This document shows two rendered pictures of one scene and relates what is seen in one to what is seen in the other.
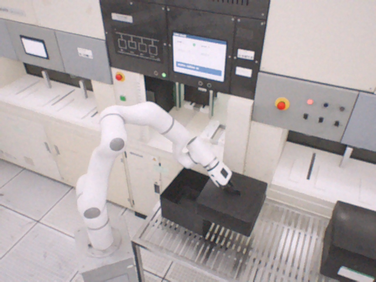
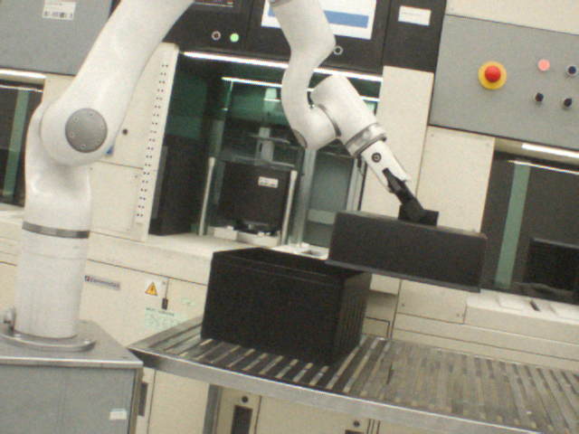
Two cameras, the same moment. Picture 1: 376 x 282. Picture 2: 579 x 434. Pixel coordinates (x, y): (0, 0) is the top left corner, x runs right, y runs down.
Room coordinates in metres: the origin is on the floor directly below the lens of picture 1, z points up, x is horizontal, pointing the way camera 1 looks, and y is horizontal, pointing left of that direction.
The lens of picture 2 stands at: (-0.30, 0.36, 1.11)
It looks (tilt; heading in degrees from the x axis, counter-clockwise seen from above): 3 degrees down; 347
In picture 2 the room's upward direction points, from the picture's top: 9 degrees clockwise
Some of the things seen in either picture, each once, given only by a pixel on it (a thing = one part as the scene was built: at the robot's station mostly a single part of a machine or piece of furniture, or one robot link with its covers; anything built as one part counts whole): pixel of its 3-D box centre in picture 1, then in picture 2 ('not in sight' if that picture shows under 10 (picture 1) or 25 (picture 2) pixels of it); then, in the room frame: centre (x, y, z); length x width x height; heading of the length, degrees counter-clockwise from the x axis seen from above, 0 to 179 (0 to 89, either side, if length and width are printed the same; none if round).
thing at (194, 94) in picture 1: (201, 83); (261, 184); (2.21, -0.10, 1.06); 0.24 x 0.20 x 0.32; 65
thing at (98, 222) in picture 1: (91, 199); (61, 162); (1.05, 0.47, 1.07); 0.19 x 0.12 x 0.24; 18
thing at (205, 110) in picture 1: (201, 101); (253, 234); (2.21, -0.10, 0.89); 0.22 x 0.21 x 0.04; 155
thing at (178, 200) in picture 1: (192, 199); (290, 301); (1.24, -0.03, 0.85); 0.28 x 0.28 x 0.17; 60
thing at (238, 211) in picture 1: (232, 196); (413, 240); (1.11, -0.22, 1.02); 0.29 x 0.29 x 0.13; 64
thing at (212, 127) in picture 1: (218, 133); (314, 255); (1.80, -0.21, 0.89); 0.22 x 0.21 x 0.04; 155
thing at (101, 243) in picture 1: (100, 231); (49, 284); (1.02, 0.46, 0.85); 0.19 x 0.19 x 0.18
